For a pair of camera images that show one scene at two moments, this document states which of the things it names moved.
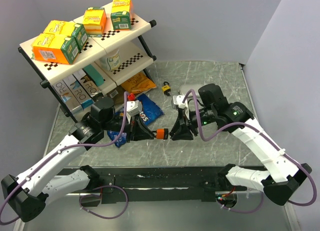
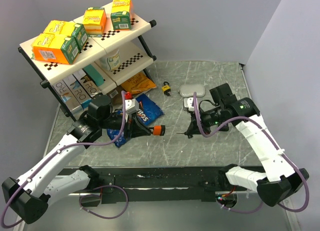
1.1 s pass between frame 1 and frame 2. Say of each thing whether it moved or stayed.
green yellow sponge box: stayed
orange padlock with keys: moved
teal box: stayed
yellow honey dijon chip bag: stayed
